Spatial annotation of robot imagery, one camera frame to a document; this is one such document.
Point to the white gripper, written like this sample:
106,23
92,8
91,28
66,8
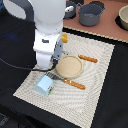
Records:
47,47

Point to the light blue milk carton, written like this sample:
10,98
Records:
44,85

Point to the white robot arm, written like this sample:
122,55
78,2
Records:
48,18

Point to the round beige plate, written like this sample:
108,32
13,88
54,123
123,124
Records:
69,66

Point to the small grey saucepan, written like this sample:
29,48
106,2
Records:
70,9

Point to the white woven placemat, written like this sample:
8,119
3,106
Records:
72,104

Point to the large grey pot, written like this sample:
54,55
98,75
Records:
89,14

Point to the brown wooden board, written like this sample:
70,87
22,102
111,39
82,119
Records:
106,27

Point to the beige bowl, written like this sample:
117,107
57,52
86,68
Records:
123,14

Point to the fork with wooden handle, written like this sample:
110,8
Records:
72,83

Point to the knife with wooden handle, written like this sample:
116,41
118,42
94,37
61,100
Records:
81,57

